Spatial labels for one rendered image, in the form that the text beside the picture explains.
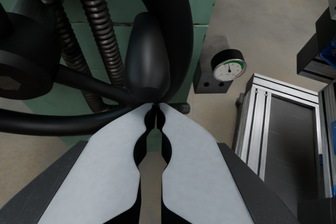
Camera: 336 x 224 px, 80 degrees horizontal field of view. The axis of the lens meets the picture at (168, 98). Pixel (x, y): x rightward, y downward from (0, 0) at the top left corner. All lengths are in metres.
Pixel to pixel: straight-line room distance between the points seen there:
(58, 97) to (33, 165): 0.56
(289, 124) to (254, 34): 0.86
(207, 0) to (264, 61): 1.17
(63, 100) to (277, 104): 0.85
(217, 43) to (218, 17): 1.21
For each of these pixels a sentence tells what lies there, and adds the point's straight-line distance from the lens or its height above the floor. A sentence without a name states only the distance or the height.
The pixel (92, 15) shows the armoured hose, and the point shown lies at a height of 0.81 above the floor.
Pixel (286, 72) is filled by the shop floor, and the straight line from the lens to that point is 1.51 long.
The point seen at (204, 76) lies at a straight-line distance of 0.44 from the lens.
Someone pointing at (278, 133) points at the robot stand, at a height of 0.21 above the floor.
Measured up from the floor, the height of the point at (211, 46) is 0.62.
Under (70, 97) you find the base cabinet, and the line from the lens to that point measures 0.58.
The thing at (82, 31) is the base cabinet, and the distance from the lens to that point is 0.40.
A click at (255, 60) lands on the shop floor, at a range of 1.48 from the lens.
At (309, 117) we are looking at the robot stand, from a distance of 1.07.
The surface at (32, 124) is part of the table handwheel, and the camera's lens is 0.31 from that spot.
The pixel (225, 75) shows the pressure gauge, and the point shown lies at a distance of 0.41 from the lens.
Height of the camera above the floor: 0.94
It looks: 57 degrees down
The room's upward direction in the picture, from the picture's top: 8 degrees clockwise
